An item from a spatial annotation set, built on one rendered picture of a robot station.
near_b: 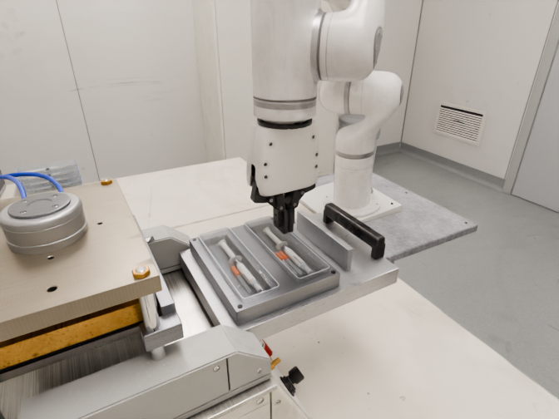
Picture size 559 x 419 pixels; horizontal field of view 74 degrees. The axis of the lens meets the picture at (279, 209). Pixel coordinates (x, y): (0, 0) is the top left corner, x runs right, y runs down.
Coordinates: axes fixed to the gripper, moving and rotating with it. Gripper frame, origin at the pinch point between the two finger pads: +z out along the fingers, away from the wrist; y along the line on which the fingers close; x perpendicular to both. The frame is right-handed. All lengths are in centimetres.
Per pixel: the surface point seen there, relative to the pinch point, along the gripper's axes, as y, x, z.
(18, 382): 38.1, 1.1, 12.1
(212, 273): 12.4, 0.7, 5.5
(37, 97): 37, -245, 19
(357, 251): -12.3, 4.0, 7.9
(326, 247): -7.2, 2.0, 6.6
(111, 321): 26.5, 9.8, 0.3
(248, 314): 11.0, 9.7, 6.7
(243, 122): -84, -199, 40
